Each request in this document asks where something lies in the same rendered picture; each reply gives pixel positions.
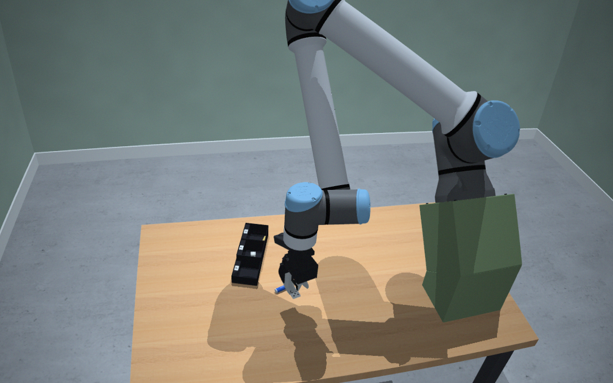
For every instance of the black rack of three labelled bins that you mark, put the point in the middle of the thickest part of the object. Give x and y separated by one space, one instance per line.
246 266

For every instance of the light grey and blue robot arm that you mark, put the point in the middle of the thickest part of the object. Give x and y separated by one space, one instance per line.
467 129

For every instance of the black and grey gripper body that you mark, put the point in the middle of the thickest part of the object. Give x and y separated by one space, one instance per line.
296 263

